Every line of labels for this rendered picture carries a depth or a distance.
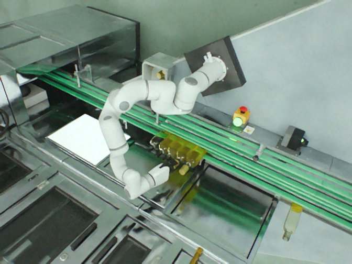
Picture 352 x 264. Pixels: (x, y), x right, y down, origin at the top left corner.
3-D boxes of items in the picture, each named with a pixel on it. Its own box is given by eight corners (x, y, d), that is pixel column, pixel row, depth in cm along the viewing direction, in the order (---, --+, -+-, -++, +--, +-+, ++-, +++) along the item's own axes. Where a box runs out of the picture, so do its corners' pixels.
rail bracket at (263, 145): (259, 144, 145) (250, 159, 136) (263, 133, 140) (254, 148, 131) (267, 147, 144) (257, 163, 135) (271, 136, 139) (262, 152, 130)
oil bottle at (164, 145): (177, 133, 173) (156, 152, 159) (177, 125, 170) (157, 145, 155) (185, 136, 171) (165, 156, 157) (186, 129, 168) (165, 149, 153)
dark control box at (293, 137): (284, 136, 149) (280, 144, 143) (289, 124, 144) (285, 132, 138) (300, 142, 146) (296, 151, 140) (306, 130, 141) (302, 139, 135)
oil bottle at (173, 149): (185, 136, 171) (165, 156, 157) (186, 130, 167) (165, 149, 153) (193, 141, 169) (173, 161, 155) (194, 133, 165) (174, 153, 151)
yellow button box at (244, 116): (236, 117, 159) (231, 123, 154) (239, 106, 154) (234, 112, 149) (248, 121, 157) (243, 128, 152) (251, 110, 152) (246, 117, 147)
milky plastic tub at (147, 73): (150, 88, 184) (141, 94, 178) (151, 55, 169) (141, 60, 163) (172, 97, 177) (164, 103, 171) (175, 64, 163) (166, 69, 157)
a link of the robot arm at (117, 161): (130, 141, 122) (144, 180, 131) (115, 135, 132) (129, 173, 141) (113, 150, 118) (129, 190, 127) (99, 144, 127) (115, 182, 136)
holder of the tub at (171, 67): (150, 95, 187) (143, 100, 182) (151, 55, 170) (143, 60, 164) (172, 104, 181) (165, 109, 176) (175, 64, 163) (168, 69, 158)
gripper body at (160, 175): (152, 192, 140) (169, 181, 146) (153, 178, 133) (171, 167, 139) (143, 183, 144) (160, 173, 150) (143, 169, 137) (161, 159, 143)
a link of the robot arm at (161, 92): (150, 89, 113) (143, 118, 125) (204, 89, 122) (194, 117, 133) (145, 74, 119) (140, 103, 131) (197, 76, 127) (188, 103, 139)
